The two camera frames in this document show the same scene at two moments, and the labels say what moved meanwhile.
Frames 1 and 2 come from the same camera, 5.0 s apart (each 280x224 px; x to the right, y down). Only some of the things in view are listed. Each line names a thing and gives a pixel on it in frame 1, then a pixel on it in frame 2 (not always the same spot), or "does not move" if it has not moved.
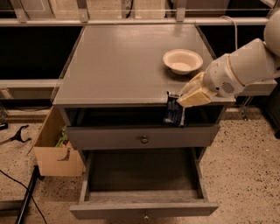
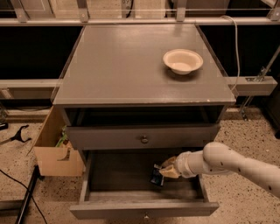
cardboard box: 55,161 does not move
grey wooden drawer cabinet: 114,82 does not move
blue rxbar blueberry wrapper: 174,115 -> 157,177
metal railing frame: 19,17 does not move
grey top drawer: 137,136 does not move
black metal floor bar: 34,178 does not move
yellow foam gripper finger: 195,83 -> 169,162
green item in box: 63,137 does not move
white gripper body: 219,76 -> 182,164
